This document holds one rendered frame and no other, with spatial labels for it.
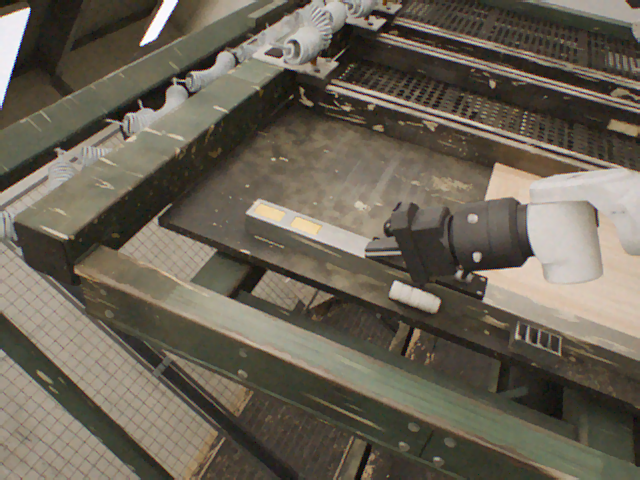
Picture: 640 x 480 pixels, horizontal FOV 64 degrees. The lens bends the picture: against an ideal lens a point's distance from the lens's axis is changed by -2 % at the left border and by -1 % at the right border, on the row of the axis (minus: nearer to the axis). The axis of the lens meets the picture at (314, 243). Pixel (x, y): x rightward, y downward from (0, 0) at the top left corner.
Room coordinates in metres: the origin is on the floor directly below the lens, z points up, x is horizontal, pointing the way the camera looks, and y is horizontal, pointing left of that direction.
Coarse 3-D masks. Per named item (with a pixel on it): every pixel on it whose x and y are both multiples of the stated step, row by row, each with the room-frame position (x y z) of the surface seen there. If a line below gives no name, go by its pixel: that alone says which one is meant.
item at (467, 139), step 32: (320, 32) 1.26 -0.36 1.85; (288, 64) 1.27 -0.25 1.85; (320, 64) 1.29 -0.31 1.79; (320, 96) 1.29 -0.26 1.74; (352, 96) 1.24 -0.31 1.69; (384, 96) 1.25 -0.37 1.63; (384, 128) 1.24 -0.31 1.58; (416, 128) 1.19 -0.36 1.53; (448, 128) 1.15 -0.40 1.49; (480, 128) 1.15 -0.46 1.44; (480, 160) 1.15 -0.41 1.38; (512, 160) 1.11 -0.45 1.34; (544, 160) 1.07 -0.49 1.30; (576, 160) 1.07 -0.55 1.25
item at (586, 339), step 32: (256, 224) 0.91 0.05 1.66; (288, 224) 0.89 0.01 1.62; (320, 224) 0.89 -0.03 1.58; (320, 256) 0.87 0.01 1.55; (352, 256) 0.83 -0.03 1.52; (416, 288) 0.80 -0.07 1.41; (480, 320) 0.77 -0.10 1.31; (512, 320) 0.74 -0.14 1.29; (544, 320) 0.72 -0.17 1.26; (576, 320) 0.72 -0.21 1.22; (576, 352) 0.70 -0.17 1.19; (608, 352) 0.68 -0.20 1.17
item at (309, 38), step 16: (288, 0) 1.17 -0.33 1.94; (336, 0) 1.38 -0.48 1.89; (352, 0) 1.42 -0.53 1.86; (368, 0) 1.44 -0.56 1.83; (256, 16) 1.07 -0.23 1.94; (272, 16) 1.13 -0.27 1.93; (336, 16) 1.28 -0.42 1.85; (352, 16) 1.44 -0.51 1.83; (304, 32) 1.17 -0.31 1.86; (288, 48) 1.14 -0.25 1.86; (304, 48) 1.13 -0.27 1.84
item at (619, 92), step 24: (384, 0) 1.71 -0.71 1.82; (384, 24) 1.73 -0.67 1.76; (408, 24) 1.70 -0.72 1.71; (456, 48) 1.64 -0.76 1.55; (480, 48) 1.60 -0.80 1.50; (504, 48) 1.60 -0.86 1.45; (528, 72) 1.56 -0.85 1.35; (552, 72) 1.52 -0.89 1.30; (576, 72) 1.48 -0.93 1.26; (600, 72) 1.49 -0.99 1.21; (624, 96) 1.44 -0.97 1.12
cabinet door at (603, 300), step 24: (504, 168) 1.11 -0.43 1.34; (504, 192) 1.03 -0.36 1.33; (528, 192) 1.04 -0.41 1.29; (600, 216) 0.98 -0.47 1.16; (600, 240) 0.92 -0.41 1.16; (528, 264) 0.86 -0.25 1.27; (624, 264) 0.86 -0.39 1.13; (504, 288) 0.80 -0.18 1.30; (528, 288) 0.80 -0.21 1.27; (552, 288) 0.81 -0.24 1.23; (576, 288) 0.81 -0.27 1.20; (600, 288) 0.81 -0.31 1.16; (624, 288) 0.81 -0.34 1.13; (576, 312) 0.76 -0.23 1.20; (600, 312) 0.76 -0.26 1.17; (624, 312) 0.76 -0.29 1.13
